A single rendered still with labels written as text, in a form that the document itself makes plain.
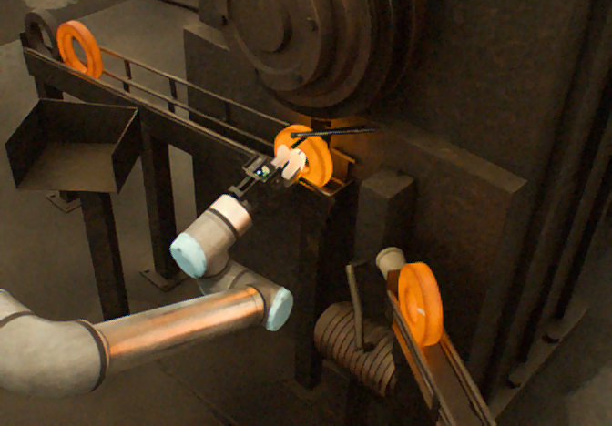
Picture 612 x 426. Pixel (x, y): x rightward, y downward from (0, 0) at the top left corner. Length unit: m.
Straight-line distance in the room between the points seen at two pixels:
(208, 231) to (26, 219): 1.34
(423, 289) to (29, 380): 0.67
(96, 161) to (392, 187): 0.80
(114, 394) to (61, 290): 0.46
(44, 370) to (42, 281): 1.38
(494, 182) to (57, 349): 0.84
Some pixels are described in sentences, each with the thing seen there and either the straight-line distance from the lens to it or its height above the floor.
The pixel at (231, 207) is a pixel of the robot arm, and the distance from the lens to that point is 1.56.
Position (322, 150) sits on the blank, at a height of 0.79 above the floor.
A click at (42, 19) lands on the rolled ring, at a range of 2.44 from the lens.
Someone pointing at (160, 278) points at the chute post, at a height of 0.01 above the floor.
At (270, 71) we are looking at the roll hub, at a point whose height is 1.01.
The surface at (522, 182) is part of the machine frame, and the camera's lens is 1.50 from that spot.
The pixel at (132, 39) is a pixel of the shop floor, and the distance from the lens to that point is 3.86.
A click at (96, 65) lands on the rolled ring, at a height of 0.65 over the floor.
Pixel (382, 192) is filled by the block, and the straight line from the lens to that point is 1.52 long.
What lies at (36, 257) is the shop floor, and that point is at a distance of 2.64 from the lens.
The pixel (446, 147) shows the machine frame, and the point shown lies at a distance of 1.55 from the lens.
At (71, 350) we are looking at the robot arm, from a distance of 1.18.
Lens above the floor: 1.74
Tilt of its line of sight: 39 degrees down
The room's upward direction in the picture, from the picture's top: 3 degrees clockwise
